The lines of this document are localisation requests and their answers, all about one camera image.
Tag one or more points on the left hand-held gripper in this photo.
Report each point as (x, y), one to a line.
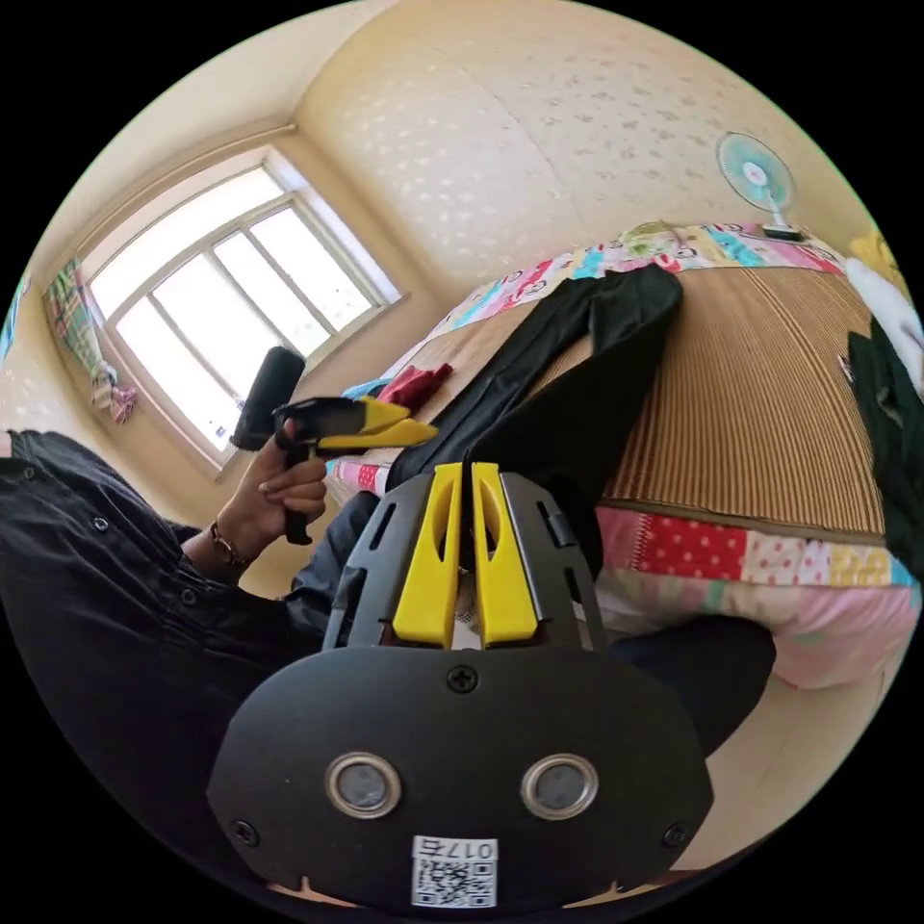
(321, 417)

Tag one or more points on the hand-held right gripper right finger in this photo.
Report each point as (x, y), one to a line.
(505, 577)

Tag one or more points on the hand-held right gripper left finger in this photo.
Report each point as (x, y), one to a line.
(429, 570)

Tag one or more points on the black pants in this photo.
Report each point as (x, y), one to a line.
(577, 346)

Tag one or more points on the person's left forearm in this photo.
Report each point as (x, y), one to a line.
(213, 552)

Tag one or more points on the person's left hand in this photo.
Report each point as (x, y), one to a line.
(271, 494)

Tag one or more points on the red garment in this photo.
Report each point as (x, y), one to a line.
(415, 382)

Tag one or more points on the window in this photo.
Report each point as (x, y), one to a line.
(238, 289)

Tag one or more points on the bed with woven mat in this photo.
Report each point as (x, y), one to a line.
(758, 404)

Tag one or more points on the person's body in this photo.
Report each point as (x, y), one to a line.
(108, 613)

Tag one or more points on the plaid curtain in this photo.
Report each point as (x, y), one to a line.
(72, 310)

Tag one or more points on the pile of clothes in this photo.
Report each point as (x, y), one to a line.
(891, 433)

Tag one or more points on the light blue fan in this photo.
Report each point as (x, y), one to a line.
(754, 173)

